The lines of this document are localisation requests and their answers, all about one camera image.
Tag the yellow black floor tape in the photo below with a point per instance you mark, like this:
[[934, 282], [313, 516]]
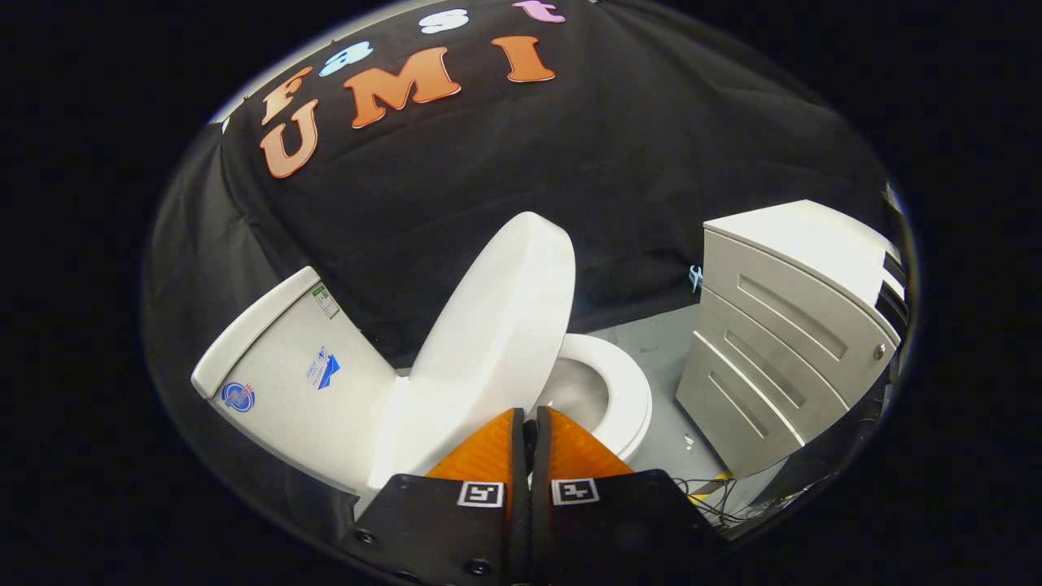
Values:
[[710, 480]]

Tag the white drawer cabinet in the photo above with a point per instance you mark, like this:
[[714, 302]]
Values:
[[798, 325]]

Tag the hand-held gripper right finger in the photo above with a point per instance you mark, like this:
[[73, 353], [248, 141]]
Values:
[[602, 529]]

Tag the small blue clip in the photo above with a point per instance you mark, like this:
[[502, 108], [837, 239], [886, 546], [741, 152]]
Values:
[[695, 277]]

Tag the white toilet seat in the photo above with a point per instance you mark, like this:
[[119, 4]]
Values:
[[631, 382]]

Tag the white ceramic toilet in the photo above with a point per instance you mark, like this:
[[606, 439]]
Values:
[[293, 391]]

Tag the black backdrop cloth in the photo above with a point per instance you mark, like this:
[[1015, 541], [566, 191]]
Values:
[[635, 146]]

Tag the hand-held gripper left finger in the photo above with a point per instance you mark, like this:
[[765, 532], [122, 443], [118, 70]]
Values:
[[456, 529]]

